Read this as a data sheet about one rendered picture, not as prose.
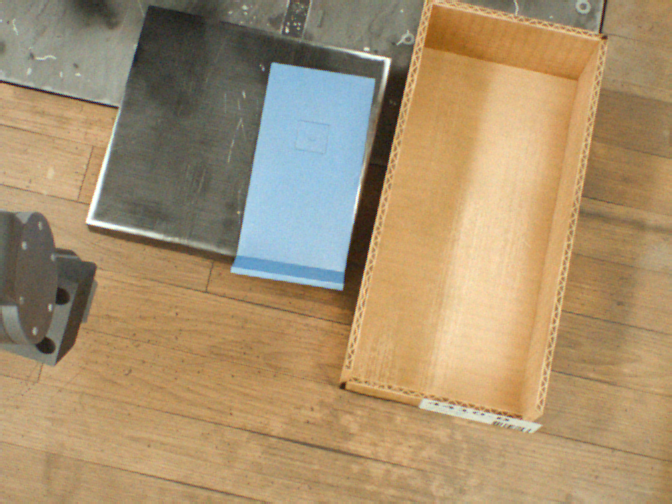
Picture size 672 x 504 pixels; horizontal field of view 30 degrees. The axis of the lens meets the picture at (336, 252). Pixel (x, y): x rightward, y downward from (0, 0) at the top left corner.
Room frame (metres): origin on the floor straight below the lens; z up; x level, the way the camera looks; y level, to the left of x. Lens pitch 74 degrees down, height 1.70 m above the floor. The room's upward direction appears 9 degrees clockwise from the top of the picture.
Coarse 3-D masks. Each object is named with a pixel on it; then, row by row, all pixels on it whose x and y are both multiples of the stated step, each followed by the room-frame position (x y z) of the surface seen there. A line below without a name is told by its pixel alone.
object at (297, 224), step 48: (288, 96) 0.32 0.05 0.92; (336, 96) 0.32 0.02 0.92; (288, 144) 0.29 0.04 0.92; (336, 144) 0.29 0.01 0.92; (288, 192) 0.25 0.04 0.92; (336, 192) 0.26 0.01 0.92; (240, 240) 0.22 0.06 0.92; (288, 240) 0.22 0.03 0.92; (336, 240) 0.23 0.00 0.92; (336, 288) 0.19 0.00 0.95
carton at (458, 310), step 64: (448, 0) 0.38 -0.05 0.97; (448, 64) 0.37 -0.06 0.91; (512, 64) 0.38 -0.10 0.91; (576, 64) 0.37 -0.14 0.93; (448, 128) 0.32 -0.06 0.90; (512, 128) 0.33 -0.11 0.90; (576, 128) 0.32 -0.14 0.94; (384, 192) 0.25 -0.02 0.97; (448, 192) 0.28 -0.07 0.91; (512, 192) 0.28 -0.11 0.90; (576, 192) 0.27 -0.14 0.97; (384, 256) 0.23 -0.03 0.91; (448, 256) 0.23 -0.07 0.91; (512, 256) 0.24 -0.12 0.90; (384, 320) 0.18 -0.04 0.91; (448, 320) 0.19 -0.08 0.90; (512, 320) 0.20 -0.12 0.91; (384, 384) 0.14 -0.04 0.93; (448, 384) 0.15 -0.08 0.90; (512, 384) 0.16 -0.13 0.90
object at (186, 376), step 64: (640, 0) 0.44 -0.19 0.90; (640, 64) 0.39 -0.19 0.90; (0, 128) 0.27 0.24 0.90; (64, 128) 0.28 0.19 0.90; (640, 128) 0.35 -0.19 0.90; (0, 192) 0.23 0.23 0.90; (64, 192) 0.24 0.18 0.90; (640, 192) 0.30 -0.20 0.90; (128, 256) 0.20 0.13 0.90; (192, 256) 0.21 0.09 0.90; (576, 256) 0.25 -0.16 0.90; (640, 256) 0.26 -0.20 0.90; (128, 320) 0.16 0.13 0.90; (192, 320) 0.16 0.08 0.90; (256, 320) 0.17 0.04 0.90; (320, 320) 0.18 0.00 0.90; (576, 320) 0.21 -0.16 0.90; (640, 320) 0.21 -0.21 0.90; (0, 384) 0.10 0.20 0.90; (64, 384) 0.11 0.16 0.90; (128, 384) 0.12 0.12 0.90; (192, 384) 0.12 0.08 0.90; (256, 384) 0.13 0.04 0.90; (320, 384) 0.14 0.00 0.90; (576, 384) 0.16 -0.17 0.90; (640, 384) 0.17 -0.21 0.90; (0, 448) 0.06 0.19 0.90; (64, 448) 0.07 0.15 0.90; (128, 448) 0.08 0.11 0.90; (192, 448) 0.08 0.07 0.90; (256, 448) 0.09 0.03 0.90; (320, 448) 0.10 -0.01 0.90; (384, 448) 0.10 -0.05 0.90; (448, 448) 0.11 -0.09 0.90; (512, 448) 0.12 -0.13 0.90; (576, 448) 0.12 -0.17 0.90; (640, 448) 0.13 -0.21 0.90
